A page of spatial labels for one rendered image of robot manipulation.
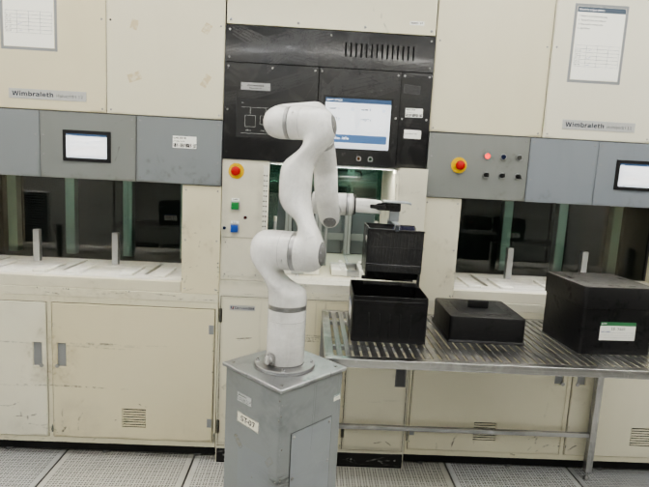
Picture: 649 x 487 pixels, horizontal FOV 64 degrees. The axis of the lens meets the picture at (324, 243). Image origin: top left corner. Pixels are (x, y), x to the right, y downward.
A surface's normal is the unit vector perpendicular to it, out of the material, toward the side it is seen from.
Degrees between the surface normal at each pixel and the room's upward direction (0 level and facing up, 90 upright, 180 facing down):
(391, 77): 90
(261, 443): 90
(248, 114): 90
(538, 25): 90
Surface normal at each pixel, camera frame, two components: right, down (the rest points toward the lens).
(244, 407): -0.69, 0.07
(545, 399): 0.03, 0.14
